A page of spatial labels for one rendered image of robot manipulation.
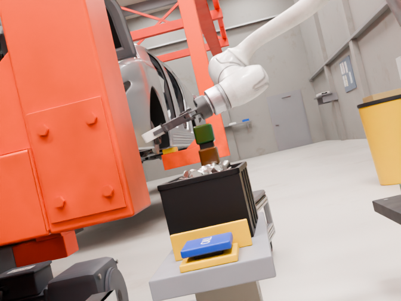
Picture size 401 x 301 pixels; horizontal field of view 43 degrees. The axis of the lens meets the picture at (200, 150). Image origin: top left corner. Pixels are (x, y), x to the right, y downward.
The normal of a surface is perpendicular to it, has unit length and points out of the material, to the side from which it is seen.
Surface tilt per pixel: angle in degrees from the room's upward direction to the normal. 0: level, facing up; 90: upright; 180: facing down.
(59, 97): 90
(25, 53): 90
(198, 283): 90
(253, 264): 90
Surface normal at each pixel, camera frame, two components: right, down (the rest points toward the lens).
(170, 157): -0.10, 0.02
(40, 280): 0.97, -0.22
